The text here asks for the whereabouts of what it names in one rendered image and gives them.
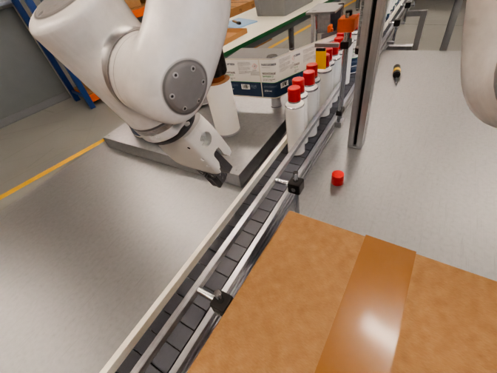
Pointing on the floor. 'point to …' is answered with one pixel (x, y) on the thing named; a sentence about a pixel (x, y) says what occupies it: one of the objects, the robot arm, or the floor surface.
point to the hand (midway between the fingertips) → (216, 175)
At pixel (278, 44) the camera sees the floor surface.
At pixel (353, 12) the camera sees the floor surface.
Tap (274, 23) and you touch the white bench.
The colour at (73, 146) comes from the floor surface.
